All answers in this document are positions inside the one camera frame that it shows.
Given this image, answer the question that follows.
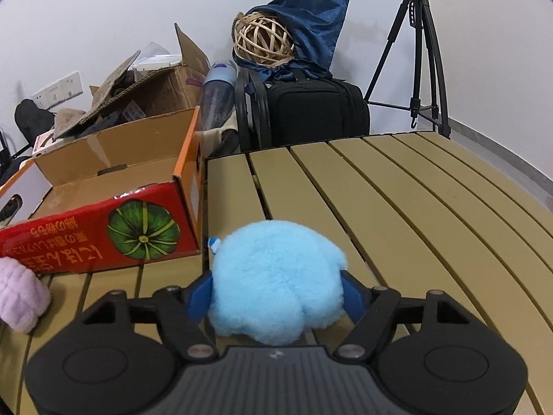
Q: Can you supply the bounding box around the open brown cardboard box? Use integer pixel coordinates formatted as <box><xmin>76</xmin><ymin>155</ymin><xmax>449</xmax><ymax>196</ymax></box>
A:
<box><xmin>56</xmin><ymin>23</ymin><xmax>212</xmax><ymax>139</ymax></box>

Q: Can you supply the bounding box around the white wall outlet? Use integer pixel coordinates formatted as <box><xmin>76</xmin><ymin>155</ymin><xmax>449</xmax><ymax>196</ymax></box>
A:
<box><xmin>32</xmin><ymin>71</ymin><xmax>83</xmax><ymax>109</ymax></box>

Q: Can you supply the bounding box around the tan slatted folding table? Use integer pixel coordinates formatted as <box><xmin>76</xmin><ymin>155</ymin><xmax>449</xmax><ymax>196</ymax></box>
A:
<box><xmin>0</xmin><ymin>132</ymin><xmax>553</xmax><ymax>415</ymax></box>

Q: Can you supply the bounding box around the light blue plush toy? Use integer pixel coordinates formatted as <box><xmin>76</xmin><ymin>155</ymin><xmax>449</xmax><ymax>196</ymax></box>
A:
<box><xmin>207</xmin><ymin>220</ymin><xmax>348</xmax><ymax>347</ymax></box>

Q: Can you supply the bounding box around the black padded bag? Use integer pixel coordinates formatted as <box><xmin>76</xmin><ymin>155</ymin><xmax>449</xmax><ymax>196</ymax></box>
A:
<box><xmin>14</xmin><ymin>99</ymin><xmax>57</xmax><ymax>143</ymax></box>

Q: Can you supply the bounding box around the blue water bottle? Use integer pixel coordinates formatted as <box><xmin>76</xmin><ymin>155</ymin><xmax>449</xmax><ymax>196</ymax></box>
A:
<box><xmin>199</xmin><ymin>61</ymin><xmax>238</xmax><ymax>132</ymax></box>

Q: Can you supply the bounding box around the black suitcase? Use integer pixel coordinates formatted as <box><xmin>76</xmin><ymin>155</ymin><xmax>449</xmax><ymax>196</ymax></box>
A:
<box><xmin>235</xmin><ymin>69</ymin><xmax>371</xmax><ymax>152</ymax></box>

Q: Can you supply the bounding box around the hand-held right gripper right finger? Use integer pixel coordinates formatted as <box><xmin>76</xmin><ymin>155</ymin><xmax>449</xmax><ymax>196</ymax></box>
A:
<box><xmin>336</xmin><ymin>269</ymin><xmax>475</xmax><ymax>361</ymax></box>

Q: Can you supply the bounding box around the dark blue cloth bag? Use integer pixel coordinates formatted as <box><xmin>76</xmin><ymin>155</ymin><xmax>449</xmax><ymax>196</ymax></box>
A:
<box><xmin>233</xmin><ymin>0</ymin><xmax>350</xmax><ymax>81</ymax></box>

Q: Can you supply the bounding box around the black camera tripod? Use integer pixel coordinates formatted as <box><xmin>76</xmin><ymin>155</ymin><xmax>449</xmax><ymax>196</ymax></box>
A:
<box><xmin>364</xmin><ymin>0</ymin><xmax>452</xmax><ymax>139</ymax></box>

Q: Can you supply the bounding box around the lilac fuzzy sock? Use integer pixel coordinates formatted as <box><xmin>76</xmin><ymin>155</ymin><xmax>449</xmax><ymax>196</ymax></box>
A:
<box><xmin>0</xmin><ymin>257</ymin><xmax>51</xmax><ymax>333</ymax></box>

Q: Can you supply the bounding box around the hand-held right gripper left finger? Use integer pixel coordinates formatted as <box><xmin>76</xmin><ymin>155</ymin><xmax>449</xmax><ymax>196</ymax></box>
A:
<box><xmin>81</xmin><ymin>271</ymin><xmax>217</xmax><ymax>363</ymax></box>

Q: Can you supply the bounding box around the woven wicker ball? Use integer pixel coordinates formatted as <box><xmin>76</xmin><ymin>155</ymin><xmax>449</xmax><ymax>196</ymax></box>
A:
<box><xmin>233</xmin><ymin>11</ymin><xmax>297</xmax><ymax>67</ymax></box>

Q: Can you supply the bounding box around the small white printed box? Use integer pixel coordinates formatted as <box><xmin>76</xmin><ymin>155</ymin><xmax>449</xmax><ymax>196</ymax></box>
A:
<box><xmin>32</xmin><ymin>132</ymin><xmax>57</xmax><ymax>156</ymax></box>

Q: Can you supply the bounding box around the white plastic container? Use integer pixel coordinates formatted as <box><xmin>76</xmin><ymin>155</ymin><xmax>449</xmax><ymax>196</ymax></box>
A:
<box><xmin>132</xmin><ymin>54</ymin><xmax>182</xmax><ymax>72</ymax></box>

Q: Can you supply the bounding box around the red cardboard box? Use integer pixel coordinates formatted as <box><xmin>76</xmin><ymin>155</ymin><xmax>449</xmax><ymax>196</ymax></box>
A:
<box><xmin>0</xmin><ymin>106</ymin><xmax>206</xmax><ymax>275</ymax></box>

